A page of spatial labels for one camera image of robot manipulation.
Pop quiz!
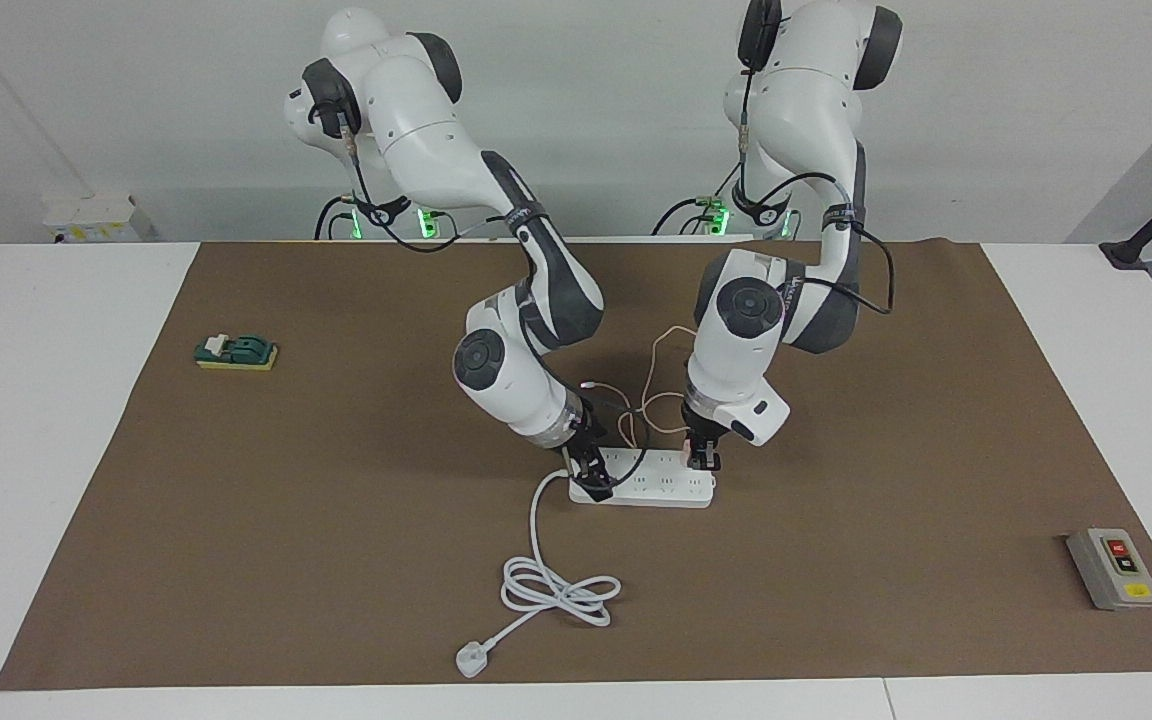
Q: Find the white power strip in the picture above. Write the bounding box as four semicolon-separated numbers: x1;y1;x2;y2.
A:
568;447;717;509

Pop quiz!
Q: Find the pink charging cable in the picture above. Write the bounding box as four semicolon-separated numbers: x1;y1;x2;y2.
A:
581;325;702;448

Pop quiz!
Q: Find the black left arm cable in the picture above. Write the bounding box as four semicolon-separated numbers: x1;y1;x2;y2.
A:
734;100;897;316

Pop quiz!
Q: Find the green knife switch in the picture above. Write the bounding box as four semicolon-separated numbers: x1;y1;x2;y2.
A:
194;333;280;372

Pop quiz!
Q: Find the white box with yellow labels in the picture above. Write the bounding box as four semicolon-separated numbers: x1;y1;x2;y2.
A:
41;195;155;244

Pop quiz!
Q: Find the white power cord with plug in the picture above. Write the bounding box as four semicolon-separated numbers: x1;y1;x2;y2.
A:
455;470;623;680

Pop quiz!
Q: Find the grey on-off switch box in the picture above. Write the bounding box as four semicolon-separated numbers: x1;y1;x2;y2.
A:
1066;527;1152;612

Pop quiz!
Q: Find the brown table mat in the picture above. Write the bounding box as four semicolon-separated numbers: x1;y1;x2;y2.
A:
0;238;1152;693

